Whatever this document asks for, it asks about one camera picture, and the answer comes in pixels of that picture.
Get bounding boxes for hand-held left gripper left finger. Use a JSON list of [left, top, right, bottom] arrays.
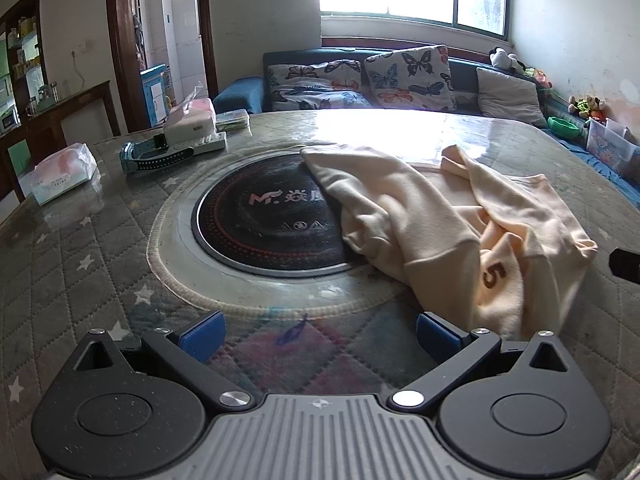
[[60, 310, 257, 414]]

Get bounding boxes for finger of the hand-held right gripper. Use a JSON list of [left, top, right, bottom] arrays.
[[608, 247, 640, 282]]

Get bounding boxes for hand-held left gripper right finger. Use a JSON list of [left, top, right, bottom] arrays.
[[387, 311, 574, 415]]

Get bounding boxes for cream sweatshirt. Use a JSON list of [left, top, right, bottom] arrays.
[[300, 142, 599, 341]]

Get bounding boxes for clear plastic storage box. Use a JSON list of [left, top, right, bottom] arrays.
[[585, 119, 640, 181]]

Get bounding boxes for black round induction cooker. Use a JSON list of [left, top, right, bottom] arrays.
[[191, 152, 372, 277]]

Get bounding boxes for green plastic bowl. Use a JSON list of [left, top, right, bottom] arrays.
[[546, 116, 582, 140]]

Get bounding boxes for small plush toys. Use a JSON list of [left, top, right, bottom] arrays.
[[567, 95, 607, 121]]

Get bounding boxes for white power strip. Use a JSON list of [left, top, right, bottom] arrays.
[[167, 131, 228, 156]]

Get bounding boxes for blue smartwatch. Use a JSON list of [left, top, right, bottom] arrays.
[[119, 132, 196, 175]]

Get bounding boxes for grey pillow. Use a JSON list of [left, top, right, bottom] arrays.
[[475, 67, 550, 129]]

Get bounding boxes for colourful toy pile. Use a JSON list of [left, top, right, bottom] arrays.
[[522, 64, 554, 92]]

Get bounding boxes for soft tissue pack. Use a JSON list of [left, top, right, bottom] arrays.
[[27, 142, 100, 206]]

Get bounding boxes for pink white tissue box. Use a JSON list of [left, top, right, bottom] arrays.
[[162, 82, 217, 147]]

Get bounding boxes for green packet stack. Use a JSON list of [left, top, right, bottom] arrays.
[[215, 108, 251, 133]]

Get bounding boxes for panda plush toy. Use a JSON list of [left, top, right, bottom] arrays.
[[488, 46, 526, 72]]

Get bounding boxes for blue carton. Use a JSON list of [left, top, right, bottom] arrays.
[[140, 63, 169, 126]]

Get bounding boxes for blue sofa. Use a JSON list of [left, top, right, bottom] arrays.
[[212, 47, 640, 186]]

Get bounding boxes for dark wooden cabinet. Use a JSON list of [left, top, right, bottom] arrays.
[[0, 80, 121, 202]]

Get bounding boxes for upright butterfly print pillow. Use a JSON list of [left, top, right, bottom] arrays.
[[363, 45, 457, 113]]

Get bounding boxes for flat butterfly print pillow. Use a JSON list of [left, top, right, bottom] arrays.
[[266, 60, 374, 111]]

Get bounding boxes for dark wooden door frame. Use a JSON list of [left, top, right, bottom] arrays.
[[104, 0, 219, 136]]

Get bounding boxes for wooden wall shelf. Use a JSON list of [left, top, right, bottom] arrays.
[[0, 0, 51, 132]]

